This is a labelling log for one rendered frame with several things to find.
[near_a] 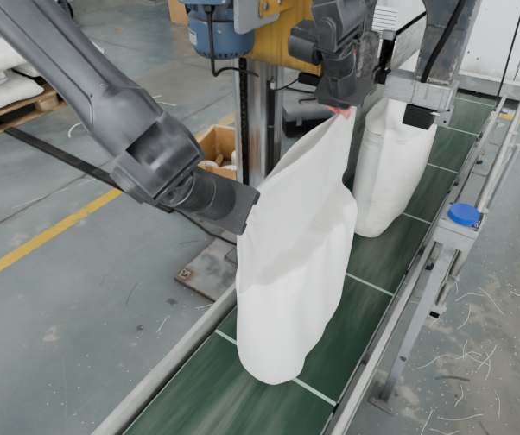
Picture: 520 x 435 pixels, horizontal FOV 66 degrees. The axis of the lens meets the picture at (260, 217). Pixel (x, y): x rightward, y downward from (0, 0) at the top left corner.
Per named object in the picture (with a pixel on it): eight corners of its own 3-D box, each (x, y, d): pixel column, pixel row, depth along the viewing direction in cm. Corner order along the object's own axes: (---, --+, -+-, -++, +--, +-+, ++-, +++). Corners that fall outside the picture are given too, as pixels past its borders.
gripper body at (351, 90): (327, 75, 85) (323, 48, 78) (373, 86, 80) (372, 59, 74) (313, 99, 83) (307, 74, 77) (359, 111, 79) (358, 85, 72)
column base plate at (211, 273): (249, 323, 164) (248, 291, 151) (174, 279, 182) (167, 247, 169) (307, 251, 196) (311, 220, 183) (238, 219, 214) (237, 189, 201)
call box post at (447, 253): (386, 404, 139) (459, 242, 88) (378, 399, 140) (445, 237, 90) (390, 396, 141) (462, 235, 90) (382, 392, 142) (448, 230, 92)
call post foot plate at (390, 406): (392, 416, 136) (393, 413, 135) (367, 401, 140) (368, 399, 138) (401, 394, 142) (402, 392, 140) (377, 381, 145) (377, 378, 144)
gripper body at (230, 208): (203, 169, 58) (174, 154, 51) (263, 192, 54) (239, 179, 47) (186, 211, 58) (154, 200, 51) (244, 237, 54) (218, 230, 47)
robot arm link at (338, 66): (340, 59, 68) (359, 35, 69) (308, 47, 71) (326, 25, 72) (344, 86, 74) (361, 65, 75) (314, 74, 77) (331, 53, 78)
